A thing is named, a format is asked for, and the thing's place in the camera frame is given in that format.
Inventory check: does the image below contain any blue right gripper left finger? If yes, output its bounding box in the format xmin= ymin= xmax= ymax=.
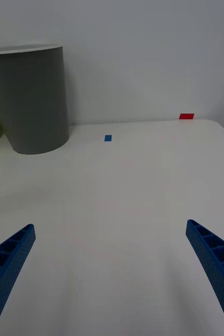
xmin=0 ymin=223 xmax=36 ymax=336

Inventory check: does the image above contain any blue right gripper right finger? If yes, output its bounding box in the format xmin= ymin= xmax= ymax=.
xmin=185 ymin=219 xmax=224 ymax=336

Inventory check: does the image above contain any grey plastic waste bin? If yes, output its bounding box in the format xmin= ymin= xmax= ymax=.
xmin=0 ymin=44 xmax=70 ymax=155

